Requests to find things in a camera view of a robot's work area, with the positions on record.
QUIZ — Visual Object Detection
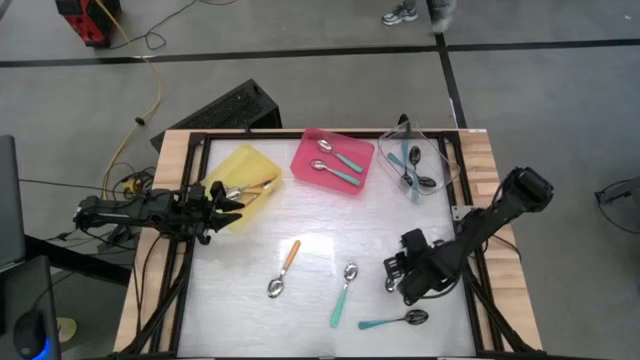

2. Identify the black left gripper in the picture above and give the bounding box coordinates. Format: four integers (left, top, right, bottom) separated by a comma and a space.
172, 180, 246, 246

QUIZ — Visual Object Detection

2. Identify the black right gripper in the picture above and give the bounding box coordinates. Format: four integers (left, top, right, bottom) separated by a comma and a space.
383, 228, 469, 306

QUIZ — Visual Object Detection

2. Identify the silver spoon orange handle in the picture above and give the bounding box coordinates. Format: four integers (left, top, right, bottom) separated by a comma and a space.
266, 240, 303, 300
238, 179, 276, 207
244, 175, 279, 194
224, 185, 266, 200

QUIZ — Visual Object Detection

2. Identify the yellow plastic bin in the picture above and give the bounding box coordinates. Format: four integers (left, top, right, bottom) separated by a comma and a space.
198, 144, 284, 233

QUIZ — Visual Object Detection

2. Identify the clear plastic bin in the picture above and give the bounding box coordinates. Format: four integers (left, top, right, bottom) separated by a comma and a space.
376, 118, 462, 205

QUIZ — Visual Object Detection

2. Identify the pink plastic bin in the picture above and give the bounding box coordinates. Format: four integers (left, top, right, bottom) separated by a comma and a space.
290, 126, 377, 197

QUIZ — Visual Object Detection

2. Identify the black metal beam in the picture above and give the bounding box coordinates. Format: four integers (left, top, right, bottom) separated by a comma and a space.
22, 234, 134, 287

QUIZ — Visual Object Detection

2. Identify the yellow round disc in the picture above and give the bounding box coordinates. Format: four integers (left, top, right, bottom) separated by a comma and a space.
56, 316, 79, 345

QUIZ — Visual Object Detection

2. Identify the black desk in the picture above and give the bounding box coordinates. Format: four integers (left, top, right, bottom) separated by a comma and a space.
0, 254, 64, 360

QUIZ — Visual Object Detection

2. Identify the black computer mouse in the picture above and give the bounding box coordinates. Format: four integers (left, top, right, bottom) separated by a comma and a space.
12, 309, 51, 360

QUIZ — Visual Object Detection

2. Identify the red black portable generator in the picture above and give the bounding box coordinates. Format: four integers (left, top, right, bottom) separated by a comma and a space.
53, 0, 123, 49

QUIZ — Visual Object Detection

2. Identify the person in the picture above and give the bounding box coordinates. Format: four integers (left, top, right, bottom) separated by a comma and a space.
381, 0, 458, 35

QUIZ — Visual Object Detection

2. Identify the black metal table frame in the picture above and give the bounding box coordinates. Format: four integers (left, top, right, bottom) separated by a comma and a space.
114, 130, 544, 360

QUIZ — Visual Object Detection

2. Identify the yellow extension cable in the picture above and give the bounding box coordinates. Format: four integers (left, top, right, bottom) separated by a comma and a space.
93, 0, 164, 201

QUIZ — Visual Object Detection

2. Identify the thin black cable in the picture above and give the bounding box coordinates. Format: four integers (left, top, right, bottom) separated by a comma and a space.
107, 0, 239, 51

